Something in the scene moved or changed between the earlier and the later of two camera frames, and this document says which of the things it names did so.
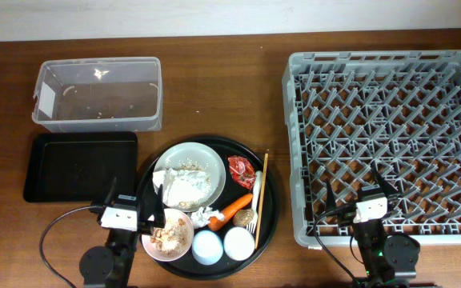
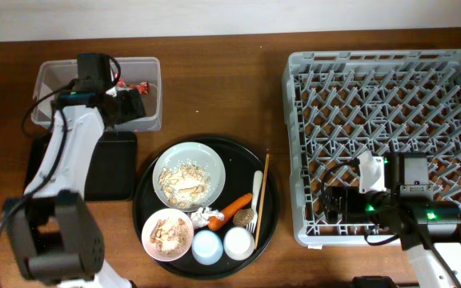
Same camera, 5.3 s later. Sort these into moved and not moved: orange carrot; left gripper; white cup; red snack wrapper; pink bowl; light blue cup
Moved: left gripper; red snack wrapper
Not moved: light blue cup; white cup; pink bowl; orange carrot
